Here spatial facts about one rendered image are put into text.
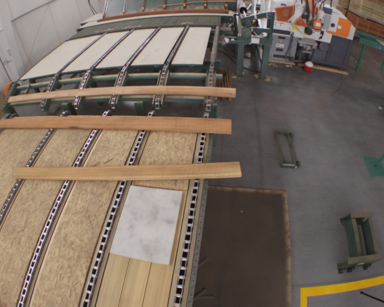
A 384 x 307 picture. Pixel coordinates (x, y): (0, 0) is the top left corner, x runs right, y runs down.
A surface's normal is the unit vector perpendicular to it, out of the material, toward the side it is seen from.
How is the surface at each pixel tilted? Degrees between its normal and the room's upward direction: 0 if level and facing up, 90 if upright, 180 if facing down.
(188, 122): 0
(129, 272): 0
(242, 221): 0
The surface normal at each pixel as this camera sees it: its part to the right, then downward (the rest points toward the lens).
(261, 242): -0.05, -0.65
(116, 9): -0.13, 0.10
